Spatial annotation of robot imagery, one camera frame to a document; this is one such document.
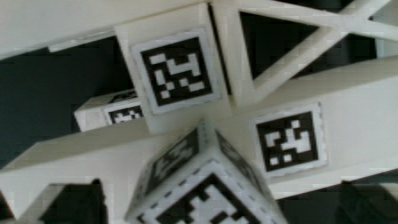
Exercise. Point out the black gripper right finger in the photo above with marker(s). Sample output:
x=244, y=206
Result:
x=360, y=203

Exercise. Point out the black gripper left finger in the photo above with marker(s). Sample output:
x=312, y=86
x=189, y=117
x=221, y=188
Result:
x=70, y=204

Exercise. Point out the white tagged leg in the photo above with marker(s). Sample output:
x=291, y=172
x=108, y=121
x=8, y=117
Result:
x=200, y=187
x=109, y=109

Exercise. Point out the white chair back part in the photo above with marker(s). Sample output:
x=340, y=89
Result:
x=278, y=69

